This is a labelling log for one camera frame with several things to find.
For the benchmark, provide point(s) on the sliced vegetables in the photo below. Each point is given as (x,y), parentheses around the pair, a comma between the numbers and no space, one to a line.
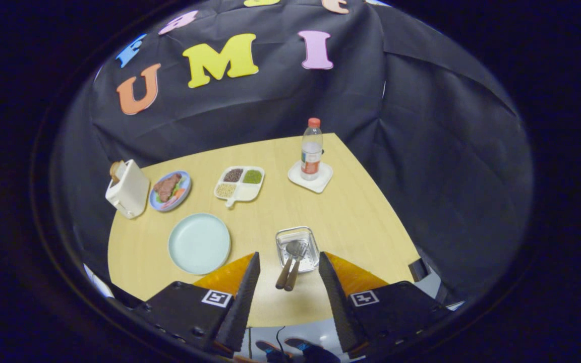
(178,194)

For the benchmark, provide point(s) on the bread slice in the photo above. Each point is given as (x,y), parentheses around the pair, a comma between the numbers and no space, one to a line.
(116,171)

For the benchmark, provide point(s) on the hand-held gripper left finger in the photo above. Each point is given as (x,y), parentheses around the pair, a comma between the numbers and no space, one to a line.
(242,307)

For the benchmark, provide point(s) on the green beans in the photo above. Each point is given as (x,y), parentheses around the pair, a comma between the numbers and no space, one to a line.
(252,177)

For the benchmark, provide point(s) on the blue plate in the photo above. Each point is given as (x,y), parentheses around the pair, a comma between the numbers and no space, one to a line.
(185,180)

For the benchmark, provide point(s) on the clear water bottle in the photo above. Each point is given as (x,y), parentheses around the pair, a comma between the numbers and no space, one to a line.
(311,151)

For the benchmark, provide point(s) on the pale green plate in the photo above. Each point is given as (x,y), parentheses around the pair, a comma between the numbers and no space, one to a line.
(199,244)

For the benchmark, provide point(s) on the person's dark shoe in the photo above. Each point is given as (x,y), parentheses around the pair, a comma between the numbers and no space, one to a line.
(270,350)
(315,353)

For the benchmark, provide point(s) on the white divided dish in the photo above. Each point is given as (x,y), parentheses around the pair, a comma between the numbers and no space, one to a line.
(251,192)

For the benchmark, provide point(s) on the dark beans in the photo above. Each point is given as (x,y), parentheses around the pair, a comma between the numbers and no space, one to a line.
(233,175)

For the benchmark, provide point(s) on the white square coaster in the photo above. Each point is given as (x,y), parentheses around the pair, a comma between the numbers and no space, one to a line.
(321,184)

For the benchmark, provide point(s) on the brown steak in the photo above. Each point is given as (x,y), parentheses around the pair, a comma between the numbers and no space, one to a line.
(166,186)

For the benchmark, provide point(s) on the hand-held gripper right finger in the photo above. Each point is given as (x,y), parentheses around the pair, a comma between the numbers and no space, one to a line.
(338,307)

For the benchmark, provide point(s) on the white printed paper sheet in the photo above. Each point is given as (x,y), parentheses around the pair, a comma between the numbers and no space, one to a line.
(98,282)

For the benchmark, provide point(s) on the white toaster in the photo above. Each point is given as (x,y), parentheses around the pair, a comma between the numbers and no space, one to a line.
(131,194)

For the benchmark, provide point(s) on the pale beans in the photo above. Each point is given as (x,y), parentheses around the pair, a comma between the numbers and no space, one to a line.
(225,190)

